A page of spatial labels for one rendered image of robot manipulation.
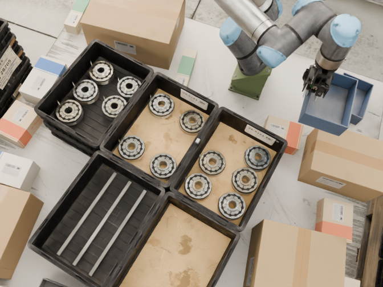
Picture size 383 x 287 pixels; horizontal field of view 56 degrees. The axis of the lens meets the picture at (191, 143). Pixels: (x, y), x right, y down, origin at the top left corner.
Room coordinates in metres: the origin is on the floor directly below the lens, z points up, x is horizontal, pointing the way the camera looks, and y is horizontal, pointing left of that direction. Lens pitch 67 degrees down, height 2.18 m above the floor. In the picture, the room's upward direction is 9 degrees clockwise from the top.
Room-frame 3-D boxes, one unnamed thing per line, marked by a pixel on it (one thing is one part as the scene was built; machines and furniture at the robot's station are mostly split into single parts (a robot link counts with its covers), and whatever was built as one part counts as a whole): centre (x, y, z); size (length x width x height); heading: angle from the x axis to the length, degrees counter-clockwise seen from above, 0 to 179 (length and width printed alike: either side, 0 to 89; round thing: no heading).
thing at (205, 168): (0.49, -0.09, 0.86); 0.10 x 0.10 x 0.01
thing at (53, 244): (0.20, 0.27, 0.87); 0.40 x 0.30 x 0.11; 158
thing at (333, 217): (0.36, -0.62, 0.74); 0.16 x 0.12 x 0.07; 176
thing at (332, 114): (0.69, -0.45, 1.10); 0.20 x 0.15 x 0.07; 169
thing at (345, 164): (0.61, -0.64, 0.78); 0.30 x 0.22 x 0.16; 80
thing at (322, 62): (0.69, -0.36, 1.34); 0.08 x 0.08 x 0.05
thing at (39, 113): (0.69, 0.40, 0.92); 0.40 x 0.30 x 0.02; 158
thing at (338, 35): (0.69, -0.35, 1.41); 0.09 x 0.08 x 0.11; 44
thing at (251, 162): (0.54, -0.27, 0.86); 0.10 x 0.10 x 0.01
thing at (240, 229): (0.47, -0.16, 0.92); 0.40 x 0.30 x 0.02; 158
